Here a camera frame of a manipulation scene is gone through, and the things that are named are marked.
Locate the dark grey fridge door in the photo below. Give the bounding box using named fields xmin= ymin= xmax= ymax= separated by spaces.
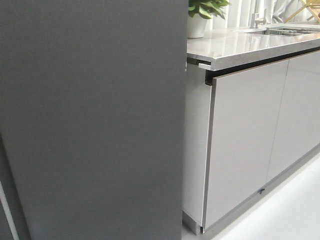
xmin=0 ymin=140 xmax=31 ymax=240
xmin=0 ymin=0 xmax=188 ymax=240

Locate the grey kitchen counter cabinet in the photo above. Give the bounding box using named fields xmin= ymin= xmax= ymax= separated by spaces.
xmin=182 ymin=51 xmax=320 ymax=234

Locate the grey stone countertop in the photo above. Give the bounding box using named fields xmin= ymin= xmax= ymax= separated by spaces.
xmin=187 ymin=23 xmax=320 ymax=71

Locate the white plant pot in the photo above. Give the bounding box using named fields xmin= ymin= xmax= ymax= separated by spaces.
xmin=187 ymin=14 xmax=208 ymax=39

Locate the green potted plant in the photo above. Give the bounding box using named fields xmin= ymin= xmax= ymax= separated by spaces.
xmin=188 ymin=0 xmax=231 ymax=20

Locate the steel kitchen faucet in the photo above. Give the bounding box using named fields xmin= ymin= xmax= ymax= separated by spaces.
xmin=249 ymin=0 xmax=267 ymax=29

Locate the stainless steel sink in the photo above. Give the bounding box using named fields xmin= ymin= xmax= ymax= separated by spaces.
xmin=241 ymin=26 xmax=320 ymax=36

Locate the yellow wooden dish rack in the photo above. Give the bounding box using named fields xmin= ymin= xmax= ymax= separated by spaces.
xmin=284 ymin=0 xmax=320 ymax=25

